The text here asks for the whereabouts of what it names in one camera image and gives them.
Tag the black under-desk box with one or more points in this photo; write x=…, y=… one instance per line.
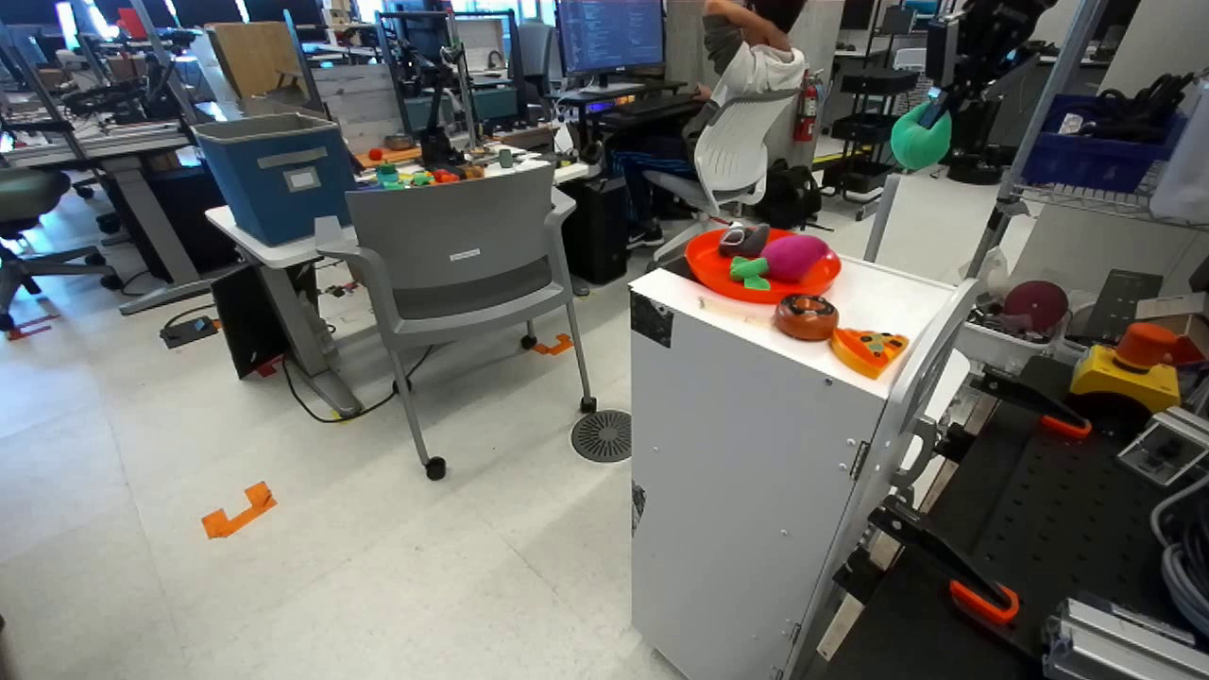
x=251, y=322

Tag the pink plush toy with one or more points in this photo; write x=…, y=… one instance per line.
x=794, y=259

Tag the grey office desk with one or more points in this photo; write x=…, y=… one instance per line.
x=90, y=144

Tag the maroon round object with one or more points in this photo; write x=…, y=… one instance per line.
x=1038, y=307

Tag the blue storage bin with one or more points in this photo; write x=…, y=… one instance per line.
x=269, y=175

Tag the silver mounting bracket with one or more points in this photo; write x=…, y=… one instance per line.
x=1165, y=445

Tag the grey perforated metal plate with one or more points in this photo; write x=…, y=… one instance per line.
x=1120, y=302

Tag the small green toy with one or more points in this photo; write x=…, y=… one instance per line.
x=750, y=269

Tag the white equipment box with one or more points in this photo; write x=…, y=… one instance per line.
x=362, y=108

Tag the orange round plate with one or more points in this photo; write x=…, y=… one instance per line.
x=706, y=269

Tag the small brown donut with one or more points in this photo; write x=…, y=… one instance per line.
x=807, y=318

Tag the white desk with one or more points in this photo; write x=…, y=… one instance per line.
x=251, y=246

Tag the black orange bar clamp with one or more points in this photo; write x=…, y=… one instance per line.
x=1065, y=427
x=984, y=605

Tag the grey round floor base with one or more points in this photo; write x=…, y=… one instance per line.
x=603, y=437

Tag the computer monitor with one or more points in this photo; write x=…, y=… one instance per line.
x=610, y=39

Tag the black tabletop device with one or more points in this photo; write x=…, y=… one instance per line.
x=435, y=87

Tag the black backpack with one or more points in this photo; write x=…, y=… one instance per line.
x=794, y=197

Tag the black computer tower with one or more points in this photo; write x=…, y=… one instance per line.
x=600, y=230

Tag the colourful small toys pile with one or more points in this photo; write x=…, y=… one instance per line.
x=404, y=175

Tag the blue plastic crate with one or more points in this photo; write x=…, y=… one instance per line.
x=1099, y=157

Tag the green plush toy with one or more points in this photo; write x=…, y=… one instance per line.
x=916, y=138

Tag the orange toy pizza slice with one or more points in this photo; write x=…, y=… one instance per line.
x=868, y=354

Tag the white toy fridge cabinet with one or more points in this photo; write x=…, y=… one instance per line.
x=744, y=503

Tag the long aluminium extrusion rail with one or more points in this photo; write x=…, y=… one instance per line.
x=1108, y=636

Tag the black floor device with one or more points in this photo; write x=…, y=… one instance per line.
x=192, y=330

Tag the yellow emergency stop box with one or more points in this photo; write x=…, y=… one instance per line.
x=1115, y=377

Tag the orange floor tape marker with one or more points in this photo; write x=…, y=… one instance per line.
x=227, y=517

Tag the dark office chair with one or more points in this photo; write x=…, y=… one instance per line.
x=24, y=195

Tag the grey plastic visitor chair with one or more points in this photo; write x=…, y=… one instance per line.
x=455, y=239

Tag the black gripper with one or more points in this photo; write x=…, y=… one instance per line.
x=1006, y=31

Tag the grey diagonal metal pole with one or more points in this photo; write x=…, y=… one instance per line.
x=1051, y=98

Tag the cardboard box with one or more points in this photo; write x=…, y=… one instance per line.
x=259, y=61

